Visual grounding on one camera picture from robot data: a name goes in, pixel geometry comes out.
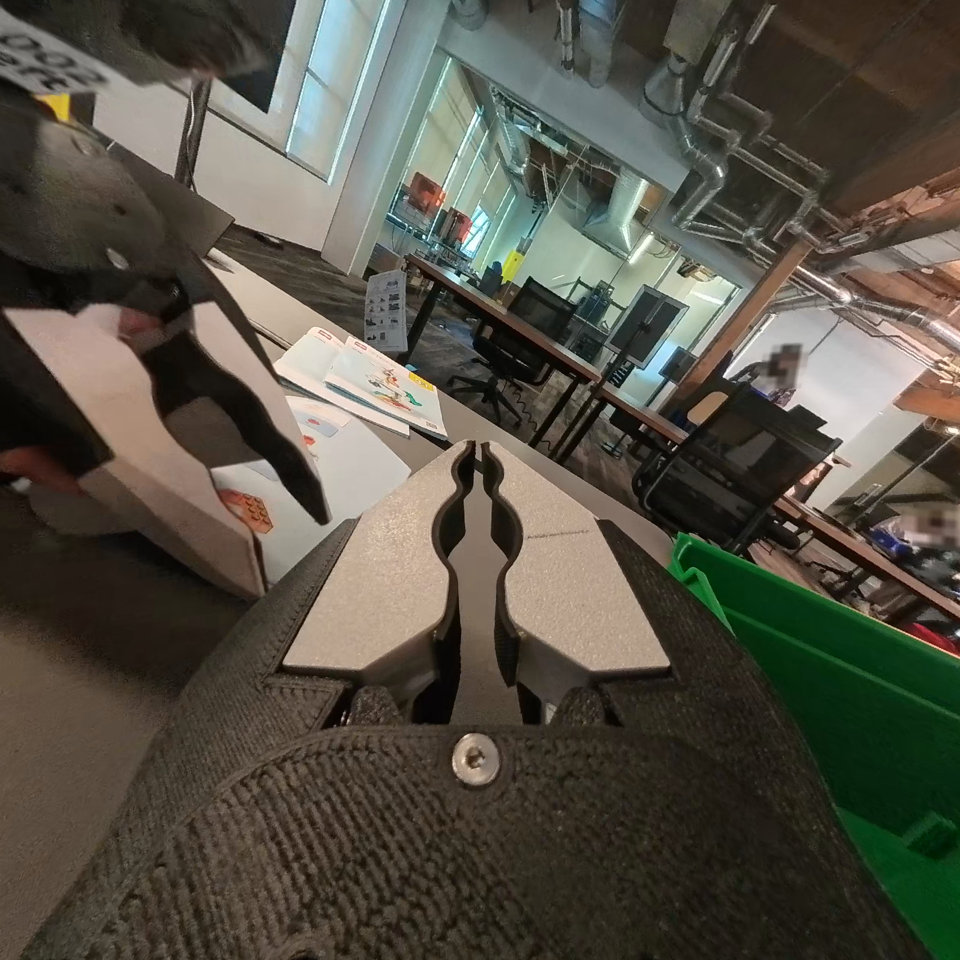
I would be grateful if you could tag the person's left hand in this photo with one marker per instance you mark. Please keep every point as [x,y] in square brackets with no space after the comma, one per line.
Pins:
[34,466]

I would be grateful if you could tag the orange 3d printer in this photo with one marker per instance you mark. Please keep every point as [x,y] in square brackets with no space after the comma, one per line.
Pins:
[424,191]
[459,229]

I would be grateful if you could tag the white cover instruction booklet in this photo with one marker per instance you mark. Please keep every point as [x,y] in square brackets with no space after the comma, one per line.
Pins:
[304,364]

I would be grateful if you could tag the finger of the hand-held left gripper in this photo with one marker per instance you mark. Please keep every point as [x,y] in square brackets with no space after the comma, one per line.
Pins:
[127,435]
[240,375]

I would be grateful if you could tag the green plastic bin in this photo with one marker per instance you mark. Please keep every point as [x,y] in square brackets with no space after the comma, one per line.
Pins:
[847,720]

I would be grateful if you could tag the yellow container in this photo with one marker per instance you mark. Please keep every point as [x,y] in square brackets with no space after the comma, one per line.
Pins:
[513,266]

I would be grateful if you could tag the silver ventilation ducts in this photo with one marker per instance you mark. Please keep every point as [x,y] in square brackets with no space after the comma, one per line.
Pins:
[705,169]

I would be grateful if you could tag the black mesh office chair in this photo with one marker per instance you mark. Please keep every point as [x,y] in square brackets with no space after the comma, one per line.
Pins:
[525,330]
[735,465]

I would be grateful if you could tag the pale blue instruction booklet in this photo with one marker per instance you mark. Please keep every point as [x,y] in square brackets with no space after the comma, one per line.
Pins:
[345,480]

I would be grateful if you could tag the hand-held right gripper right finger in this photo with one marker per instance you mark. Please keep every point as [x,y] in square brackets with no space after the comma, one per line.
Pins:
[577,600]

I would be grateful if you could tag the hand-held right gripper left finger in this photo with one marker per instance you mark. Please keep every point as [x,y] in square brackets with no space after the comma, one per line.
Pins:
[360,600]

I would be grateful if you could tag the long wooden table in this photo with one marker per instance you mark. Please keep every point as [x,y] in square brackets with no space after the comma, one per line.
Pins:
[862,547]
[525,324]

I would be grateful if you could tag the printed instruction sheet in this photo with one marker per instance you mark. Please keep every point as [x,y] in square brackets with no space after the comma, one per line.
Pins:
[386,311]

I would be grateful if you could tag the grey framed screen on stand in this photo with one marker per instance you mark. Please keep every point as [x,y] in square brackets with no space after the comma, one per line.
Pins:
[646,322]

